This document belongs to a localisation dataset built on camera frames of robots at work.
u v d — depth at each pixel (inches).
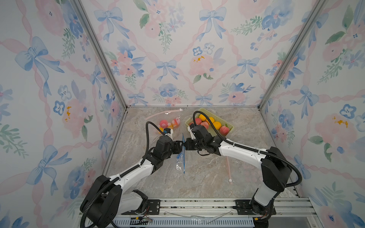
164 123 37.4
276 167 17.9
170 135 30.1
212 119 41.9
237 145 21.5
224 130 39.3
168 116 44.8
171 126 39.3
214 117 41.6
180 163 33.7
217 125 40.7
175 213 28.9
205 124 40.5
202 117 42.1
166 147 25.3
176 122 38.9
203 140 25.6
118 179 17.7
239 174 33.8
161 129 28.8
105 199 16.2
